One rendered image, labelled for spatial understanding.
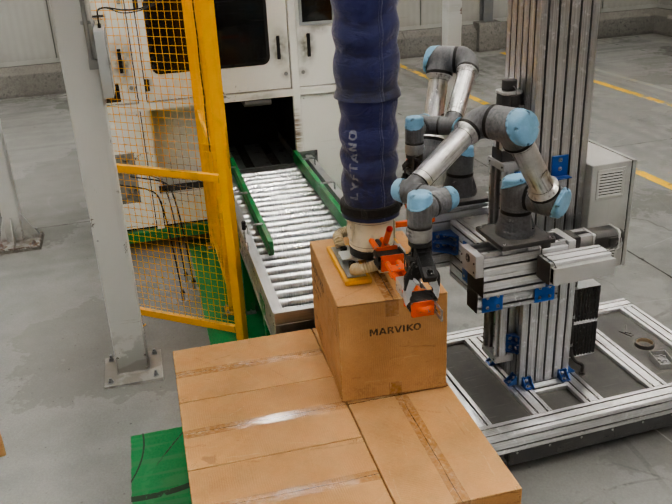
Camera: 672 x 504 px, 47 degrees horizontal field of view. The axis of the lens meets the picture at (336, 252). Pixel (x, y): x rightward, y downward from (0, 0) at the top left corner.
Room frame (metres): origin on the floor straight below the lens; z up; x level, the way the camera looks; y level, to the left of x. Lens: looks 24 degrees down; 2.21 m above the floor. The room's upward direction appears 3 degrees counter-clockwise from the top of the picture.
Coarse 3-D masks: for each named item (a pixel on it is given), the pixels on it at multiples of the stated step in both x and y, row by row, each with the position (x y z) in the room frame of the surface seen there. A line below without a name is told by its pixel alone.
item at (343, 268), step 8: (328, 248) 2.85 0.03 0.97; (344, 248) 2.78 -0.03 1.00; (336, 256) 2.76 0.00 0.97; (336, 264) 2.70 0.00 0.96; (344, 264) 2.68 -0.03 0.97; (344, 272) 2.62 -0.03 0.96; (344, 280) 2.56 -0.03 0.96; (352, 280) 2.55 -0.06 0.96; (360, 280) 2.56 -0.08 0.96; (368, 280) 2.56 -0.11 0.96
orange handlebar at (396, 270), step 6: (396, 222) 2.80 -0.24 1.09; (402, 222) 2.80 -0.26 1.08; (432, 222) 2.82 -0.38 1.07; (372, 240) 2.63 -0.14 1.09; (372, 246) 2.60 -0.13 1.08; (378, 246) 2.58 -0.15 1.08; (384, 264) 2.44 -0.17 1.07; (390, 264) 2.42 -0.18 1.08; (396, 264) 2.40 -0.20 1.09; (402, 264) 2.40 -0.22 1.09; (390, 270) 2.38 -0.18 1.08; (396, 270) 2.36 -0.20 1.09; (402, 270) 2.36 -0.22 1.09; (390, 276) 2.37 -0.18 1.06; (396, 276) 2.32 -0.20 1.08; (414, 288) 2.24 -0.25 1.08; (420, 288) 2.23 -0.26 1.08; (426, 306) 2.11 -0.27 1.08; (432, 306) 2.11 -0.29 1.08; (420, 312) 2.09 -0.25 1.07; (426, 312) 2.09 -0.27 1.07
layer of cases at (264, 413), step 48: (288, 336) 2.90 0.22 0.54; (192, 384) 2.57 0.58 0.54; (240, 384) 2.55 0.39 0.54; (288, 384) 2.54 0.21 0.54; (192, 432) 2.26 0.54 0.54; (240, 432) 2.25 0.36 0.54; (288, 432) 2.23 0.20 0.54; (336, 432) 2.22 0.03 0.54; (384, 432) 2.21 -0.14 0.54; (432, 432) 2.19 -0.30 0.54; (480, 432) 2.18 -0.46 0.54; (192, 480) 2.00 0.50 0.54; (240, 480) 1.99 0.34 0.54; (288, 480) 1.98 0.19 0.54; (336, 480) 1.97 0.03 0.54; (384, 480) 1.96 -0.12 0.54; (432, 480) 1.95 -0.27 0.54; (480, 480) 1.94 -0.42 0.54
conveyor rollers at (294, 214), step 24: (288, 168) 5.26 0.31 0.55; (264, 192) 4.77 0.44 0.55; (288, 192) 4.78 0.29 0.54; (312, 192) 4.74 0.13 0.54; (264, 216) 4.38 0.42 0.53; (288, 216) 4.33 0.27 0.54; (312, 216) 4.30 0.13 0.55; (288, 240) 3.96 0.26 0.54; (312, 240) 3.99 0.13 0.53; (264, 264) 3.66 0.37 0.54; (288, 264) 3.68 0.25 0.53; (288, 288) 3.41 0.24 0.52; (312, 288) 3.35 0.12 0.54
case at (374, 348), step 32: (320, 256) 2.82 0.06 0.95; (320, 288) 2.76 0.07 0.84; (352, 288) 2.52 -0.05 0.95; (384, 288) 2.51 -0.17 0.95; (320, 320) 2.81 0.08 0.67; (352, 320) 2.40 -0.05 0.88; (384, 320) 2.42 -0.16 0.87; (416, 320) 2.44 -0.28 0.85; (352, 352) 2.40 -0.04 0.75; (384, 352) 2.42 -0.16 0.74; (416, 352) 2.44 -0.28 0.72; (352, 384) 2.40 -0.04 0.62; (384, 384) 2.42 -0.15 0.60; (416, 384) 2.44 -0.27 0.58
